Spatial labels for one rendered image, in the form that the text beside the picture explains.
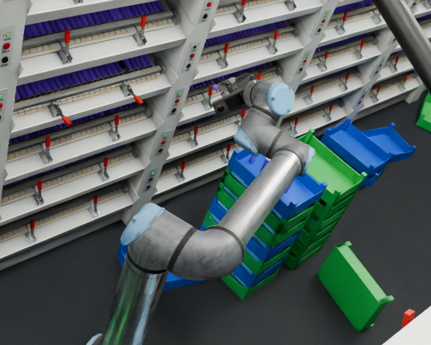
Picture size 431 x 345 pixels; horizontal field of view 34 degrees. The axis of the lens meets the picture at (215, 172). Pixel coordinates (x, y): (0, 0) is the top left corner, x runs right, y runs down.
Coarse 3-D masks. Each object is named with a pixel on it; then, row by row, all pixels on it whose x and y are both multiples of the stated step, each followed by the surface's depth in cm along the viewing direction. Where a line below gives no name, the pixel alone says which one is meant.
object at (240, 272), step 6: (204, 228) 278; (282, 258) 280; (276, 264) 278; (234, 270) 274; (240, 270) 272; (270, 270) 277; (240, 276) 273; (246, 276) 270; (252, 276) 268; (258, 276) 270; (264, 276) 276; (246, 282) 272; (252, 282) 269
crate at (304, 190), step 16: (240, 160) 260; (256, 160) 263; (240, 176) 254; (256, 176) 249; (304, 176) 259; (288, 192) 256; (304, 192) 258; (320, 192) 254; (288, 208) 243; (304, 208) 252
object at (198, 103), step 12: (276, 60) 295; (240, 72) 283; (252, 72) 286; (264, 72) 289; (276, 72) 295; (288, 72) 293; (204, 84) 270; (216, 84) 272; (192, 96) 266; (204, 96) 267; (216, 96) 273; (192, 108) 264; (204, 108) 267; (180, 120) 259; (192, 120) 267
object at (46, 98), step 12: (144, 72) 232; (156, 72) 236; (96, 84) 220; (108, 84) 223; (132, 84) 229; (48, 96) 209; (60, 96) 212; (72, 96) 215; (84, 96) 218; (24, 108) 205
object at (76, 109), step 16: (160, 64) 237; (144, 80) 234; (160, 80) 237; (176, 80) 236; (96, 96) 221; (112, 96) 224; (128, 96) 228; (144, 96) 234; (32, 112) 207; (48, 112) 210; (64, 112) 213; (80, 112) 216; (96, 112) 224; (16, 128) 202; (32, 128) 206
